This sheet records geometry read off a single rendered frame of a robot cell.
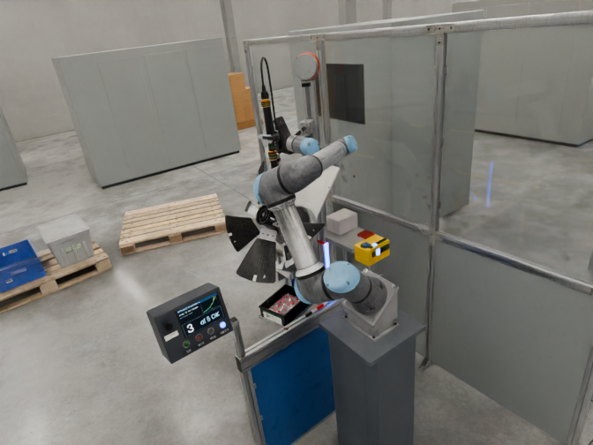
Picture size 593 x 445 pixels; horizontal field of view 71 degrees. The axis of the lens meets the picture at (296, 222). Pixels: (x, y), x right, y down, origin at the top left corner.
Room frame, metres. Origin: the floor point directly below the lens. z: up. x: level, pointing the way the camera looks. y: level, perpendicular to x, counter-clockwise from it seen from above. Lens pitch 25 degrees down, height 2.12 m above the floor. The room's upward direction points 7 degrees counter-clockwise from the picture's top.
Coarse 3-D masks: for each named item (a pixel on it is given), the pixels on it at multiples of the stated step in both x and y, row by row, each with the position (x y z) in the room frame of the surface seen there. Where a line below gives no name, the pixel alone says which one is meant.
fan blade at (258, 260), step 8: (256, 240) 1.97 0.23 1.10; (264, 240) 1.97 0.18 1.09; (256, 248) 1.94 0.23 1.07; (264, 248) 1.94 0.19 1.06; (272, 248) 1.94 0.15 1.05; (248, 256) 1.93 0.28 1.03; (256, 256) 1.92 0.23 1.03; (264, 256) 1.91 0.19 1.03; (272, 256) 1.91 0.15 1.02; (240, 264) 1.92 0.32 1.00; (248, 264) 1.90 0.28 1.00; (256, 264) 1.89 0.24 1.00; (264, 264) 1.89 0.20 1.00; (272, 264) 1.88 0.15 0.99; (240, 272) 1.89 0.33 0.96; (248, 272) 1.87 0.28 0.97; (256, 272) 1.86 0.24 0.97; (264, 272) 1.86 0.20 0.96; (272, 272) 1.85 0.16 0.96; (256, 280) 1.84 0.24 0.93; (264, 280) 1.83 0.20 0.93; (272, 280) 1.82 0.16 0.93
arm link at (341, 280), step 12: (336, 264) 1.27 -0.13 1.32; (348, 264) 1.26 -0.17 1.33; (324, 276) 1.26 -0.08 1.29; (336, 276) 1.23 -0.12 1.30; (348, 276) 1.21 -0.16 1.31; (360, 276) 1.24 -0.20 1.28; (324, 288) 1.25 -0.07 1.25; (336, 288) 1.20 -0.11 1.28; (348, 288) 1.19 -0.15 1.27; (360, 288) 1.22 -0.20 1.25
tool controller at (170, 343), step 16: (208, 288) 1.34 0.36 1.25; (176, 304) 1.25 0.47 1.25; (192, 304) 1.26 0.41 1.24; (208, 304) 1.28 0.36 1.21; (224, 304) 1.31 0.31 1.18; (160, 320) 1.18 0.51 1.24; (176, 320) 1.21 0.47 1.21; (208, 320) 1.26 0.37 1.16; (224, 320) 1.29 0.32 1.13; (160, 336) 1.17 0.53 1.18; (176, 336) 1.19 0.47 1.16; (192, 336) 1.21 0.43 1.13; (208, 336) 1.23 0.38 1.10; (176, 352) 1.16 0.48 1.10
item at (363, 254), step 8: (368, 240) 1.87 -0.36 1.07; (376, 240) 1.86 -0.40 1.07; (360, 248) 1.81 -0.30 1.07; (368, 248) 1.79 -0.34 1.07; (376, 248) 1.80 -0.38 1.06; (360, 256) 1.81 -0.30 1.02; (368, 256) 1.76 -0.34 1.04; (376, 256) 1.79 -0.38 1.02; (384, 256) 1.83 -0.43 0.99; (368, 264) 1.77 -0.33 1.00
